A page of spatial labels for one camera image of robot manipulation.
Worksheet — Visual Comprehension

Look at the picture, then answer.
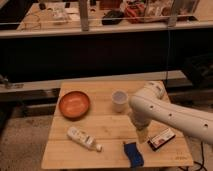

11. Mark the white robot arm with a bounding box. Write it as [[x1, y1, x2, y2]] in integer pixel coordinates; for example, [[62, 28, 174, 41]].
[[129, 81, 213, 145]]

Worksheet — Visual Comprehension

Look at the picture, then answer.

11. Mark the orange ceramic bowl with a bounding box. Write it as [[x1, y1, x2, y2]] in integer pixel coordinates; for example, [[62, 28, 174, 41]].
[[59, 91, 90, 119]]

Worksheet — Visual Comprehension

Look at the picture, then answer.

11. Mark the dark snack box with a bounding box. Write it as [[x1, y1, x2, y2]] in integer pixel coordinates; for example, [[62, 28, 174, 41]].
[[148, 128, 175, 151]]

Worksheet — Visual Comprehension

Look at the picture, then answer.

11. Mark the white plastic cup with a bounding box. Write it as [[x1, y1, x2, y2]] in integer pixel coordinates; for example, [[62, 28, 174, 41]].
[[111, 90, 128, 113]]

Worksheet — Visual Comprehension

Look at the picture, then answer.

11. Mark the white plastic bottle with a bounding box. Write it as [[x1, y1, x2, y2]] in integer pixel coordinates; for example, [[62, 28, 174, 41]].
[[67, 127, 102, 152]]

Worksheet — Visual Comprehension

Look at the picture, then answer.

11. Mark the black bag on shelf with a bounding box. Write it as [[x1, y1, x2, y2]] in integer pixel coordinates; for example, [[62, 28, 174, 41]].
[[102, 10, 124, 25]]

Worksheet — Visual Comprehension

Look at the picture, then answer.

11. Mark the red object on shelf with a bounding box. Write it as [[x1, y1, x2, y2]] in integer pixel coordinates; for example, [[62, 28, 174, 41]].
[[124, 4, 145, 23]]

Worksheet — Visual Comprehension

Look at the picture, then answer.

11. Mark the wooden shelf board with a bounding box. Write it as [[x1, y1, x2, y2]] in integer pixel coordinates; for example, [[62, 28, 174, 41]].
[[0, 0, 213, 38]]

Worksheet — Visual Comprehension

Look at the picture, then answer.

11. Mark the black cable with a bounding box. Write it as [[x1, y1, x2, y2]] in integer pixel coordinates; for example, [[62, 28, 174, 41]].
[[191, 141, 209, 171]]

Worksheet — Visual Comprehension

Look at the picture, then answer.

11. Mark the metal shelf post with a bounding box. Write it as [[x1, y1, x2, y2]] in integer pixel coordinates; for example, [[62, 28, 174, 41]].
[[78, 0, 89, 31]]

